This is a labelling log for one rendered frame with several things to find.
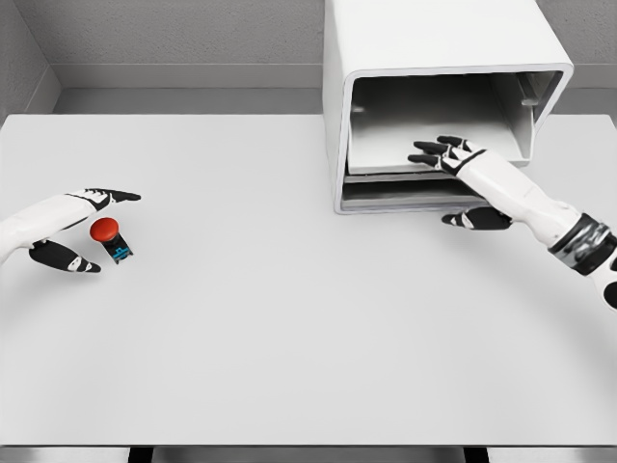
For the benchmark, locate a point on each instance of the shallow white cabinet drawer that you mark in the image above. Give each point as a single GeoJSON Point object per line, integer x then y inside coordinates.
{"type": "Point", "coordinates": [400, 194]}

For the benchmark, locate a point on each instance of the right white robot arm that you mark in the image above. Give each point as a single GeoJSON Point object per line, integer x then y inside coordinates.
{"type": "Point", "coordinates": [578, 236]}

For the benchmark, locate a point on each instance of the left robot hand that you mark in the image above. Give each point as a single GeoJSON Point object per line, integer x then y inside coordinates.
{"type": "Point", "coordinates": [67, 207]}

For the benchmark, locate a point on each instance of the red button load switch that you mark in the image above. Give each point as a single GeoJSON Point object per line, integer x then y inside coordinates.
{"type": "Point", "coordinates": [107, 230]}

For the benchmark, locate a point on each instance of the deep white cabinet drawer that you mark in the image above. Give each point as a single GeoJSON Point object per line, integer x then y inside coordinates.
{"type": "Point", "coordinates": [381, 144]}

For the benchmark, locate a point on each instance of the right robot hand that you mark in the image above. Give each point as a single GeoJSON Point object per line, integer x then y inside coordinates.
{"type": "Point", "coordinates": [496, 185]}

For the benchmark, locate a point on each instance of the white tabletop storage cabinet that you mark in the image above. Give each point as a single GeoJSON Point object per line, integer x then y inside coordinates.
{"type": "Point", "coordinates": [385, 38]}

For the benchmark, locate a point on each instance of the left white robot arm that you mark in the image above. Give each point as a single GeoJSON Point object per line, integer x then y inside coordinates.
{"type": "Point", "coordinates": [7, 238]}

